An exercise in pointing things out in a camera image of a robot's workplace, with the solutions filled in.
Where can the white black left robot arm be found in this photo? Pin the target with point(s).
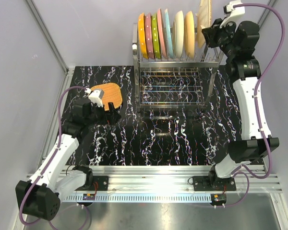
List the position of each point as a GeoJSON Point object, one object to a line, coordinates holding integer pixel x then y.
{"type": "Point", "coordinates": [41, 195]}

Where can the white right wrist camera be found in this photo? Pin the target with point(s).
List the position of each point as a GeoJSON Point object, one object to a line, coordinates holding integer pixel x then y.
{"type": "Point", "coordinates": [233, 12]}

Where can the white slotted cable duct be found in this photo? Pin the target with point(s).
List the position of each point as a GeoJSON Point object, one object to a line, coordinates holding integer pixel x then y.
{"type": "Point", "coordinates": [139, 198]}

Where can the yellow-orange round plate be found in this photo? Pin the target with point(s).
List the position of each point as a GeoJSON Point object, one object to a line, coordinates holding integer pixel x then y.
{"type": "Point", "coordinates": [189, 35]}

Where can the tan plates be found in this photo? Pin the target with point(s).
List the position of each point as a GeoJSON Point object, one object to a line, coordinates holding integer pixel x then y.
{"type": "Point", "coordinates": [112, 94]}

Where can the beige blue leaf plate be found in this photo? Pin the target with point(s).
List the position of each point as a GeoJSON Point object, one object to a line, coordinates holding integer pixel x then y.
{"type": "Point", "coordinates": [168, 35]}

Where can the stainless steel dish rack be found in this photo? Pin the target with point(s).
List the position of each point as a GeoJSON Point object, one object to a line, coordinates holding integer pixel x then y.
{"type": "Point", "coordinates": [183, 83]}

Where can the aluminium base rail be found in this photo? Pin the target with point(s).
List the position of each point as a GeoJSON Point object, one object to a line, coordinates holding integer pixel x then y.
{"type": "Point", "coordinates": [174, 179]}

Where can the beige pink leaf plate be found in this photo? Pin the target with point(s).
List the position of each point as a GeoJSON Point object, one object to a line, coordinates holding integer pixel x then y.
{"type": "Point", "coordinates": [161, 34]}

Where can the cream white round plate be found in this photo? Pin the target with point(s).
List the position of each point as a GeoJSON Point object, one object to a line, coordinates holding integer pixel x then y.
{"type": "Point", "coordinates": [178, 34]}

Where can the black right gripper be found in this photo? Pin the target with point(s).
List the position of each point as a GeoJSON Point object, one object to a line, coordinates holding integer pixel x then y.
{"type": "Point", "coordinates": [210, 33]}

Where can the pink dotted scalloped plate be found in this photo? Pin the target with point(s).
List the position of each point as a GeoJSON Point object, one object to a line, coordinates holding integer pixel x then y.
{"type": "Point", "coordinates": [148, 36]}

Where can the orange dotted scalloped plate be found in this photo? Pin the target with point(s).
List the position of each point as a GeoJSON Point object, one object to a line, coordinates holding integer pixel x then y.
{"type": "Point", "coordinates": [141, 34]}

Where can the woven square plate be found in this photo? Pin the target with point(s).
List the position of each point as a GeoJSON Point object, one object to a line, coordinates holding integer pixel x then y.
{"type": "Point", "coordinates": [204, 17]}

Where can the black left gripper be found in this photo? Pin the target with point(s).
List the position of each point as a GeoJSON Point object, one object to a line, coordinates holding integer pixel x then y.
{"type": "Point", "coordinates": [114, 116]}

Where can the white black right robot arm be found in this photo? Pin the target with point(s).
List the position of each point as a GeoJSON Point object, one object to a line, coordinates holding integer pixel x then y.
{"type": "Point", "coordinates": [255, 136]}

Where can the yellow-green dotted scalloped plate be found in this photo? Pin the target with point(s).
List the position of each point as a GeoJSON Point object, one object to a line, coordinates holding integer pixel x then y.
{"type": "Point", "coordinates": [155, 36]}

